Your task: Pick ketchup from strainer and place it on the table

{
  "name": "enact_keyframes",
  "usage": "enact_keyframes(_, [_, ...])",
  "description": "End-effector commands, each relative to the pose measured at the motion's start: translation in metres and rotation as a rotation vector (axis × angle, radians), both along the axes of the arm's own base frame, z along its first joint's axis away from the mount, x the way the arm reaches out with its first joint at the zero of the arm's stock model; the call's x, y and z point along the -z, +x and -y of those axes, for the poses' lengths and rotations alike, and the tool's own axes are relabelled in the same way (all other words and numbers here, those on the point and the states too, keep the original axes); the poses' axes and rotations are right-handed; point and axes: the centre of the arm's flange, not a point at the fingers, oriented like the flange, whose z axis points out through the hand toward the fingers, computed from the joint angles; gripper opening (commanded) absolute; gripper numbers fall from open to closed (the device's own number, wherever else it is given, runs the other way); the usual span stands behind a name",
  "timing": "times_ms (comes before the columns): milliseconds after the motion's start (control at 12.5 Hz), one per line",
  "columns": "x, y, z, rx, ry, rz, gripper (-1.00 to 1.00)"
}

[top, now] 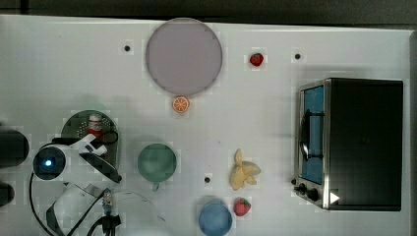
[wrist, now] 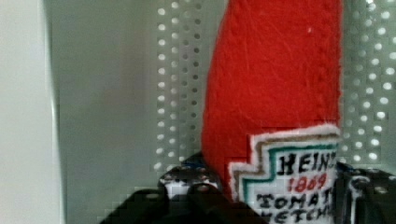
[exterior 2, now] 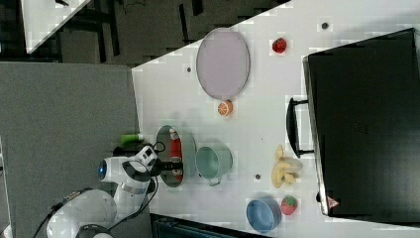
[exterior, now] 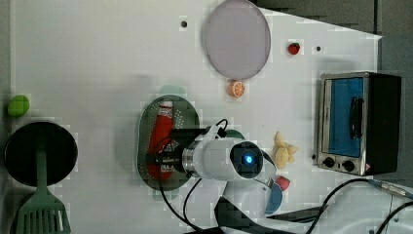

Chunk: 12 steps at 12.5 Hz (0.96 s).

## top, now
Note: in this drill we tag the large black cylinder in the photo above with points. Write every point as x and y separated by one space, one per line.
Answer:
14 148

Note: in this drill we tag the peeled banana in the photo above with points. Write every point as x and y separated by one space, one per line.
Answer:
243 172

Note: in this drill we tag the red strawberry near plate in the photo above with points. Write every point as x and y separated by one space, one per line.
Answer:
257 59

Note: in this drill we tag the blue bowl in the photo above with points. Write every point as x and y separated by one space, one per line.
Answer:
214 218

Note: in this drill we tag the grey round plate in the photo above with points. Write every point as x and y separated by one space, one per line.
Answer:
184 56

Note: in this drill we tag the black toaster oven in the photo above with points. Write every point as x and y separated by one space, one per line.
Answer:
350 144

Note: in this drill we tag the red ketchup bottle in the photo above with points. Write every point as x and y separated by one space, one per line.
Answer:
95 126

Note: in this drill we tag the small black cylinder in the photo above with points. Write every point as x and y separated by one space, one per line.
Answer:
7 194

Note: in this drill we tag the orange slice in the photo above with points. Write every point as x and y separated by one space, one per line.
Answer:
180 104

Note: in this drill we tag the red strawberry near bowl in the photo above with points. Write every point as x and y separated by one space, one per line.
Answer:
241 207

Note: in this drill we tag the green oval strainer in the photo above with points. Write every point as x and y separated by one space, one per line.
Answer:
77 127

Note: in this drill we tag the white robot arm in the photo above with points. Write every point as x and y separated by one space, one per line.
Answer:
91 204

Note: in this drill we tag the green mug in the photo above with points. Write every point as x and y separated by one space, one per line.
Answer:
157 163

